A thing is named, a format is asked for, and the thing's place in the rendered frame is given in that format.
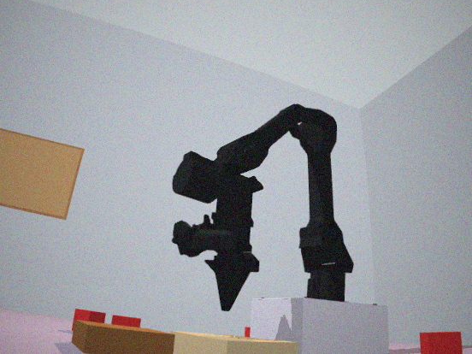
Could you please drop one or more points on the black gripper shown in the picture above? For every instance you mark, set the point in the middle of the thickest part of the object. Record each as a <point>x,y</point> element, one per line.
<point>229,239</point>

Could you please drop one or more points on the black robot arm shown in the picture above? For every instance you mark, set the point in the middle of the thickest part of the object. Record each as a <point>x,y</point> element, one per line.
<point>321,241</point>

